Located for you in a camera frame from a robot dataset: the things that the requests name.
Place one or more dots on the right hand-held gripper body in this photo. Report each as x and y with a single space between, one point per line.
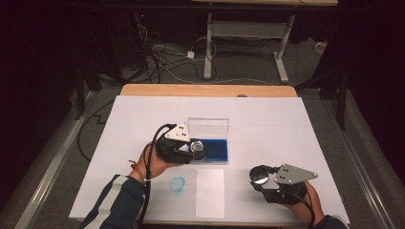
291 181

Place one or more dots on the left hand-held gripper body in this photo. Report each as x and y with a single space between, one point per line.
173 143

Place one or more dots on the black stamp with crystal knob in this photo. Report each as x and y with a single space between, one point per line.
198 147

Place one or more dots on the black round stamp cap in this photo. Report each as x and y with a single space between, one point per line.
258 175

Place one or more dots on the blue ink pad clear case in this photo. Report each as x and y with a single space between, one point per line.
216 149

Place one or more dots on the small white paper sheet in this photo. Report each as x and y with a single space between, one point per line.
210 194

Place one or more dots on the person's left hand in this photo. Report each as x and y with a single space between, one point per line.
159 165

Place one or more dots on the person's right hand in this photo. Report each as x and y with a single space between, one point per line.
307 206

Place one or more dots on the large white table cover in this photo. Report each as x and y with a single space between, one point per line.
261 127

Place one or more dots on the wooden table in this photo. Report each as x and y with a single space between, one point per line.
207 90

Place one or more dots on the small white power adapter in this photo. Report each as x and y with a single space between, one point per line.
190 54

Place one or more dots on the black metal stand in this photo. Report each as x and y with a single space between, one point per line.
342 95
79 95

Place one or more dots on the small white box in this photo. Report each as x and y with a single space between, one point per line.
320 46

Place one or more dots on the grey metal floor rail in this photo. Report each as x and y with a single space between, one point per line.
363 178
47 178

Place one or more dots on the white metal desk frame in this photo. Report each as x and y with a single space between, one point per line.
248 30

